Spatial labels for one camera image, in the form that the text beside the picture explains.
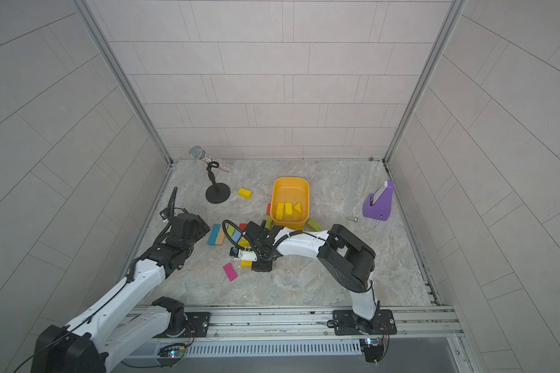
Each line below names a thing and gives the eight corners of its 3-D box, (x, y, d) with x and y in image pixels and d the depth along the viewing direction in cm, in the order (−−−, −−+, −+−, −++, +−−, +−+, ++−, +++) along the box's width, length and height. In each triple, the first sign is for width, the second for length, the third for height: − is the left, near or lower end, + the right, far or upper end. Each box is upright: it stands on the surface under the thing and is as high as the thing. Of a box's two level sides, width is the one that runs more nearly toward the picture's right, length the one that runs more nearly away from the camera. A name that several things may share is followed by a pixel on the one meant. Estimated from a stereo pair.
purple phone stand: (364, 221, 97) (377, 197, 83) (361, 205, 102) (372, 180, 88) (385, 221, 97) (401, 197, 83) (381, 205, 102) (395, 180, 88)
